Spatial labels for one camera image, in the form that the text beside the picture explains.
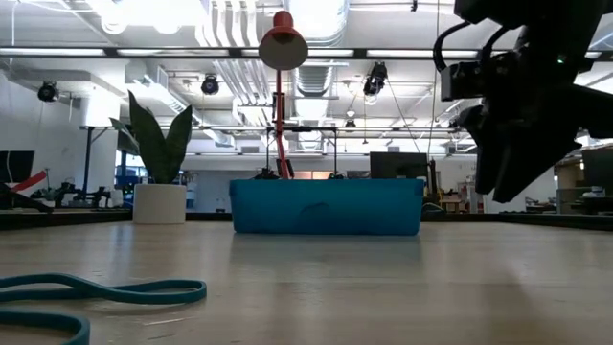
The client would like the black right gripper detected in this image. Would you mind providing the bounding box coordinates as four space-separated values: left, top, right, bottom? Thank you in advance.
458 23 613 204

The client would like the teal plastic bin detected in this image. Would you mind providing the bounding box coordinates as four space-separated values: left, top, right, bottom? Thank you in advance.
228 178 425 237

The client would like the teal rubber band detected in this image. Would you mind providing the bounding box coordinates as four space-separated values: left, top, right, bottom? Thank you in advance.
0 273 209 345

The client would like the black monitor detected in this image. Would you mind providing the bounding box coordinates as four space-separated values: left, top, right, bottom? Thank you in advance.
0 149 35 184
581 146 613 194
369 151 429 180

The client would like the black ceiling spotlight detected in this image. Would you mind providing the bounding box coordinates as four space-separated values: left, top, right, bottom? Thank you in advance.
36 80 58 104
200 74 221 97
362 60 389 97

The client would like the red desk lamp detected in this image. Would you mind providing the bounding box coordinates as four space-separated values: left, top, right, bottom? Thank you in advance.
258 10 310 181

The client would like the green plant white pot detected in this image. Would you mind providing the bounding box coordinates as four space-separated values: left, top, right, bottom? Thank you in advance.
109 90 193 225

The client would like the red flat bar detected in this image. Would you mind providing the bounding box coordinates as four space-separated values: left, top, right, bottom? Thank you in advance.
10 169 50 194

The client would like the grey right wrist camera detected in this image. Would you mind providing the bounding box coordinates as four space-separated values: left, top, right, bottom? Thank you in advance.
440 60 486 103

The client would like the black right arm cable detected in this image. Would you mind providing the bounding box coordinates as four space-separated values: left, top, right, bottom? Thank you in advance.
432 20 512 73

